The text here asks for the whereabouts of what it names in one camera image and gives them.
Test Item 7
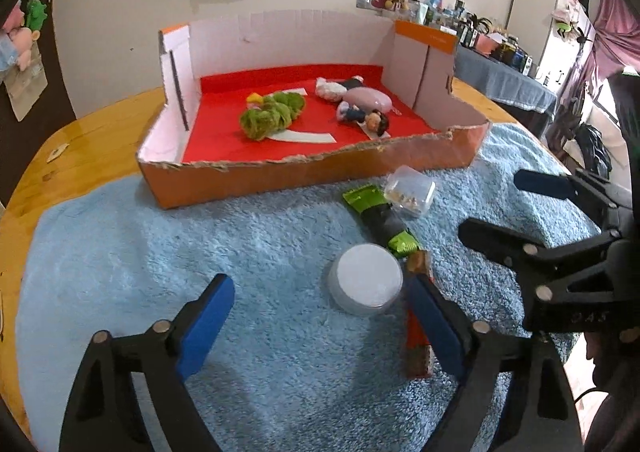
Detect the white refrigerator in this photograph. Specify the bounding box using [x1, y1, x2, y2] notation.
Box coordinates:
[505, 0, 585, 89]

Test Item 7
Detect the light blue fluffy towel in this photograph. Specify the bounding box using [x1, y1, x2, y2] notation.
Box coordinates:
[15, 124, 601, 452]

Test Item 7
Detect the clear round plastic container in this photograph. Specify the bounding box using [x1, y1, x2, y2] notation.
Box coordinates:
[327, 243, 404, 318]

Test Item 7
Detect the pink plastic egg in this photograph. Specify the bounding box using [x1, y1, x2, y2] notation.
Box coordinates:
[345, 88, 393, 114]

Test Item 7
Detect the pink basket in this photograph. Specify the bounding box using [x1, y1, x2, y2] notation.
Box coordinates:
[474, 33, 506, 57]

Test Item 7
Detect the dark-haired toy figurine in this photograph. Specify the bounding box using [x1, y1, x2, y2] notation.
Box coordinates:
[336, 102, 392, 139]

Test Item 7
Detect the green yarn bundle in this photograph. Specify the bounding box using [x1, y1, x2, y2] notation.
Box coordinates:
[270, 92, 307, 125]
[239, 103, 282, 141]

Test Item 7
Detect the sushi roll plush toy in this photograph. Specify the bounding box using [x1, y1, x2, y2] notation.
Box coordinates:
[315, 76, 364, 103]

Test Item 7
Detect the red and brown snack bar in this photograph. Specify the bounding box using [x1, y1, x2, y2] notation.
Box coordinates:
[402, 249, 435, 379]

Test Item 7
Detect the green plush toy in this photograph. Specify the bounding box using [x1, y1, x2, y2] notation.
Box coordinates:
[25, 0, 49, 34]

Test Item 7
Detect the green and black snack wrapper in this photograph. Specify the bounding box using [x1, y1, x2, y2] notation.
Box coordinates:
[342, 184, 420, 260]

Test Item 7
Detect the black bag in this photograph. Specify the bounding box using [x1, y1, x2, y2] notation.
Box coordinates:
[574, 123, 614, 179]

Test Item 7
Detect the pink curtain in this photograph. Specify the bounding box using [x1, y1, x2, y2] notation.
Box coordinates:
[580, 0, 640, 98]

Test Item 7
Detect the row of bottles and jars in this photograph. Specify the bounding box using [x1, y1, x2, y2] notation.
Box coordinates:
[409, 0, 542, 79]

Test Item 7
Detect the orange cardboard box red lining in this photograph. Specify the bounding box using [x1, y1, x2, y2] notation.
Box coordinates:
[137, 9, 493, 209]

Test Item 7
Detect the side table with blue cloth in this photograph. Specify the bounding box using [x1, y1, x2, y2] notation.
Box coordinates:
[452, 46, 558, 114]

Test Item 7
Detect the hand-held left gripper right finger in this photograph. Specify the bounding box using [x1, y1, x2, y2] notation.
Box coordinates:
[405, 274, 586, 452]

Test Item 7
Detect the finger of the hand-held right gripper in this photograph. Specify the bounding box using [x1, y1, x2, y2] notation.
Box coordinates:
[458, 218, 619, 279]
[513, 168, 621, 231]

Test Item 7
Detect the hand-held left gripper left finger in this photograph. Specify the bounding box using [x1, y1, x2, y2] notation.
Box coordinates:
[59, 273, 236, 452]

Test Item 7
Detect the small clear plastic box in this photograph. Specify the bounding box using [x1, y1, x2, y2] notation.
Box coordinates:
[384, 166, 437, 219]

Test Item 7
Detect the pink plush toy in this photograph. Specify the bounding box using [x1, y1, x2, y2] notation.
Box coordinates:
[7, 24, 42, 71]

